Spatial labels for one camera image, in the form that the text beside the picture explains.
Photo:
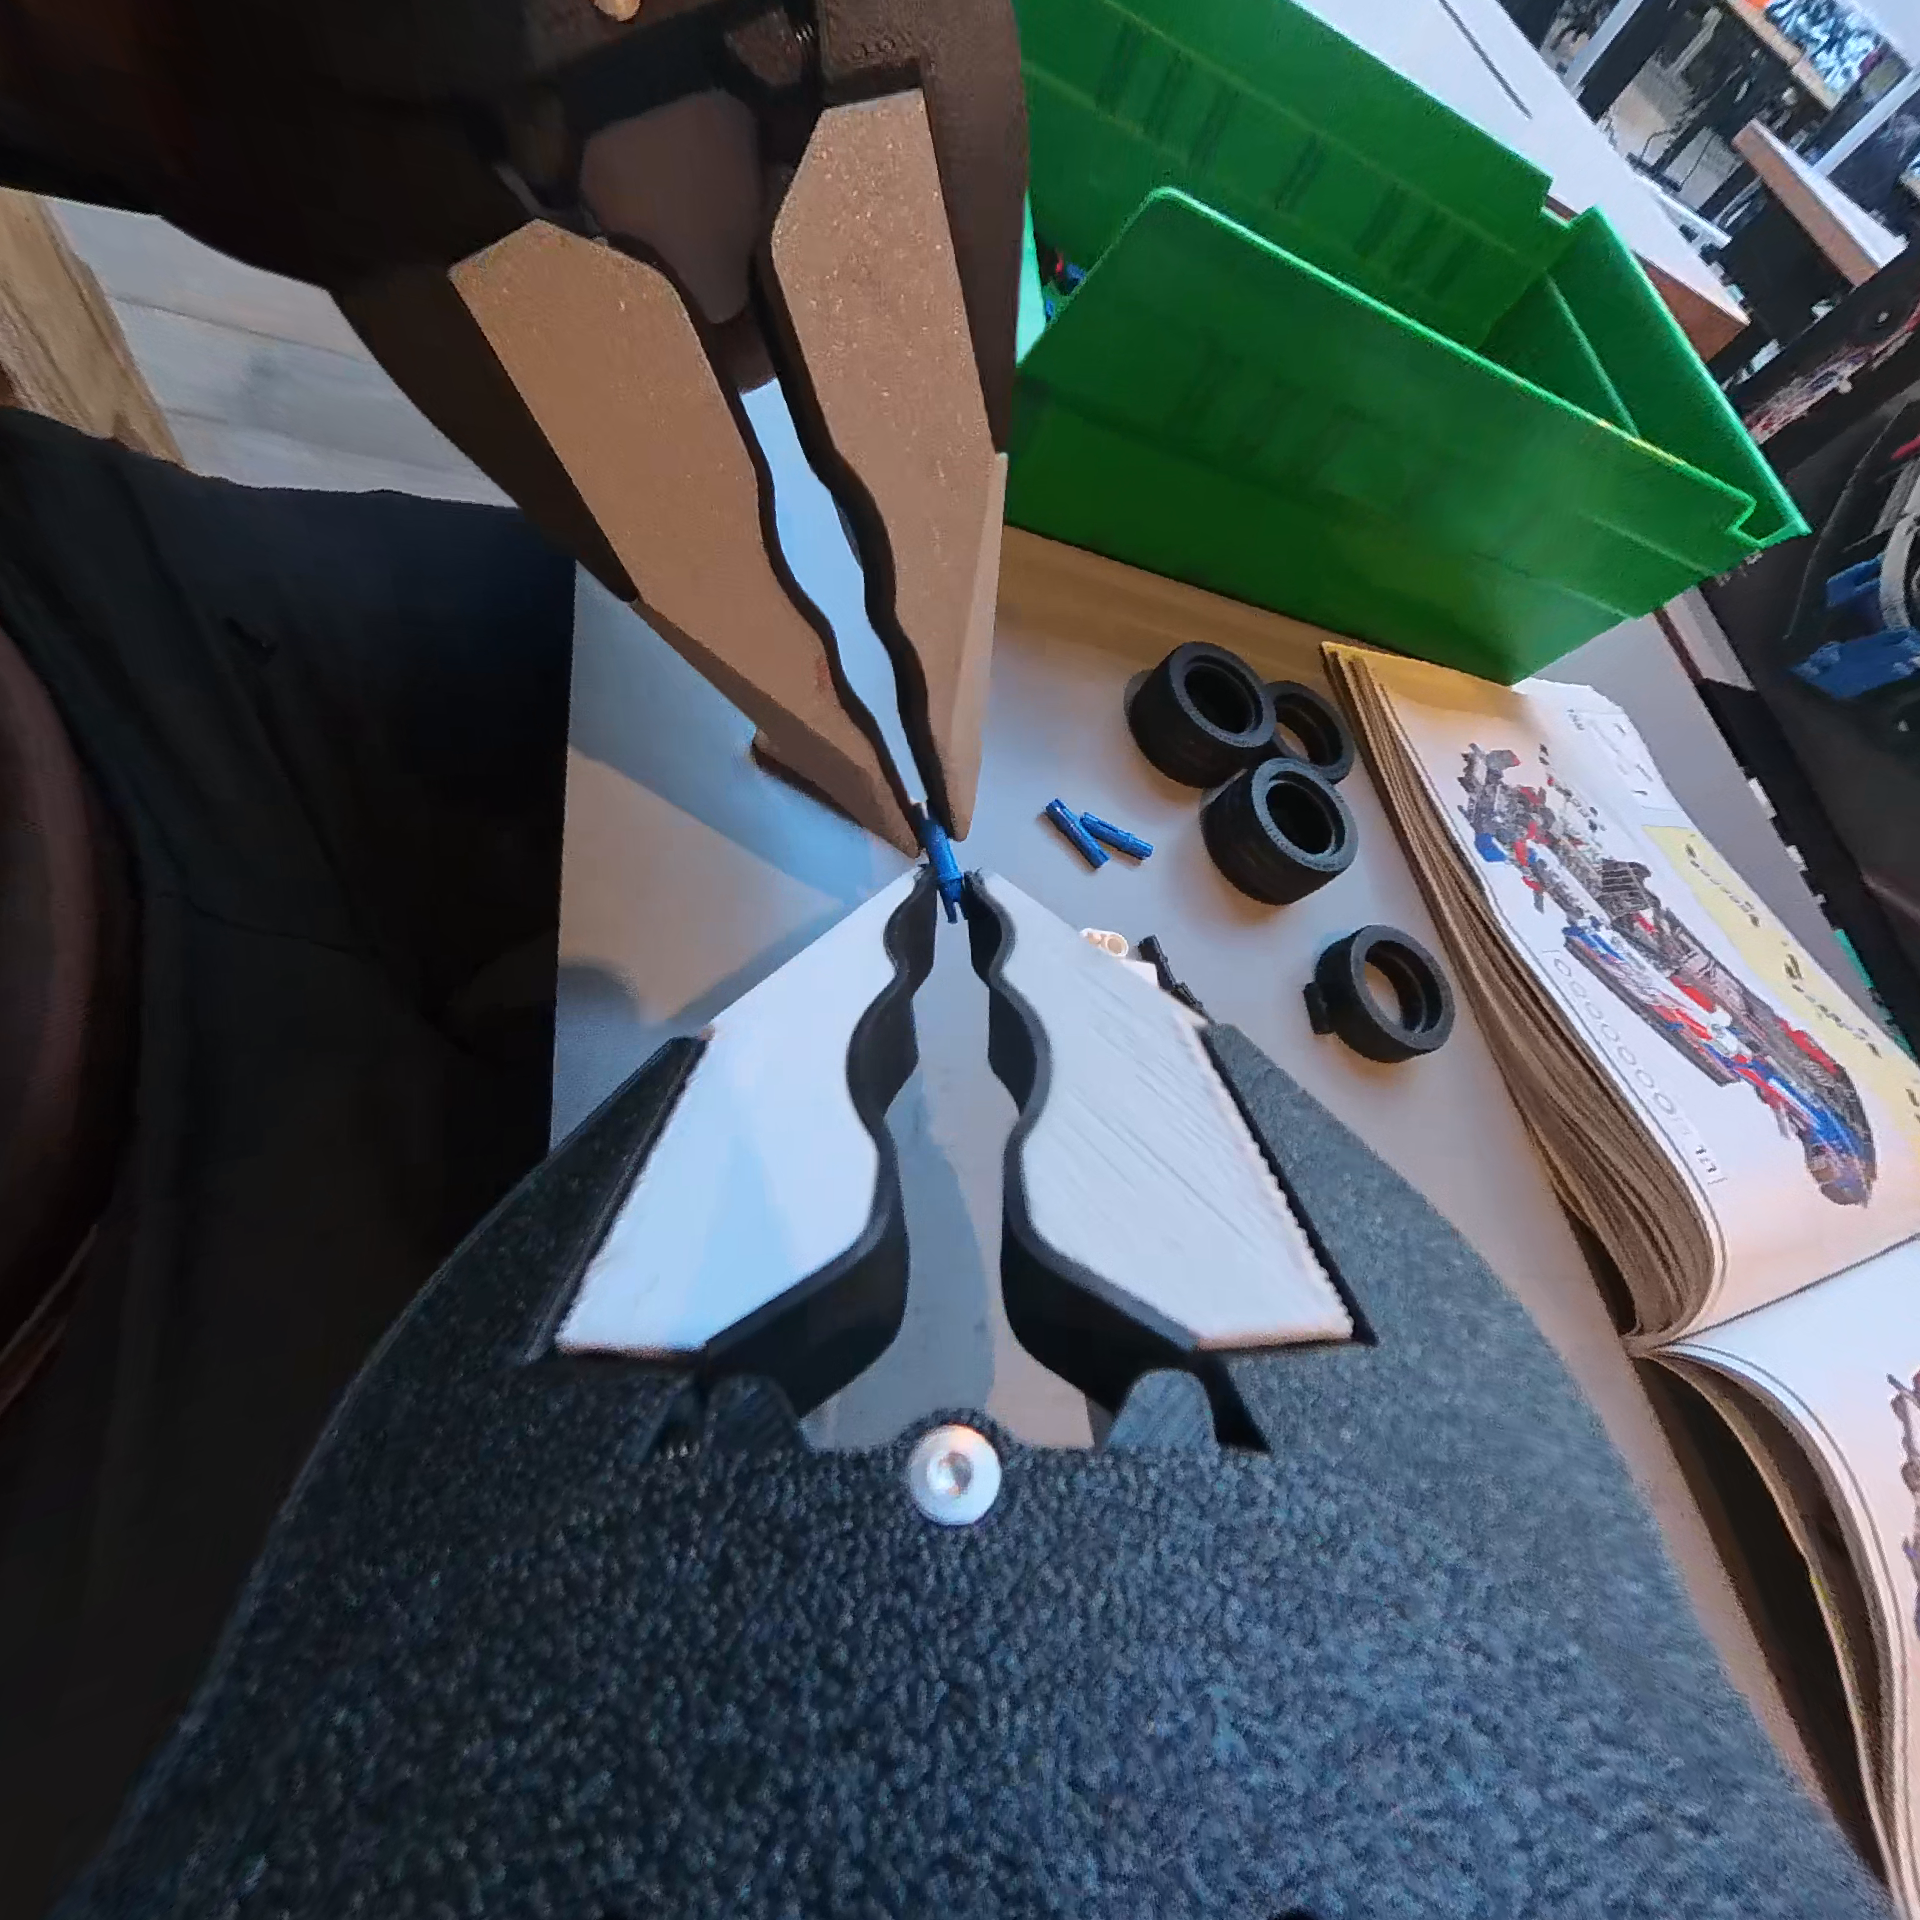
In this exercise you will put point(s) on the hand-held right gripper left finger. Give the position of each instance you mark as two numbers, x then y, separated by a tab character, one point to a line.
751	1170

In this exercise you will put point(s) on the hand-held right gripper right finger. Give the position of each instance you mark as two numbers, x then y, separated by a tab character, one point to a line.
1170	1170

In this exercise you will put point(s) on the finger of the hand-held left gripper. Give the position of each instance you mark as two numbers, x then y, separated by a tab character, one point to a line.
630	420
900	374

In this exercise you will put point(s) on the small black toy pin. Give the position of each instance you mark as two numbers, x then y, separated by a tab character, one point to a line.
1170	971

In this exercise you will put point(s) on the black toy tire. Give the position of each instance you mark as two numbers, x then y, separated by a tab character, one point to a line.
1238	840
1342	750
1163	720
1389	1050

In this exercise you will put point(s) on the green plastic bin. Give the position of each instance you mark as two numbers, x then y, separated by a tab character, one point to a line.
1350	450

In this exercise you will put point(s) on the toy car instruction booklet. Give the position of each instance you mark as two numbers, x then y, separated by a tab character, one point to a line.
1574	900

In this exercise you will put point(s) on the person's dark clothing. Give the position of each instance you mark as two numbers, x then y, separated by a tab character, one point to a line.
225	900

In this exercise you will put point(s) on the toy car set box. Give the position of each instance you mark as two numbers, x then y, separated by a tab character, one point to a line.
1874	495

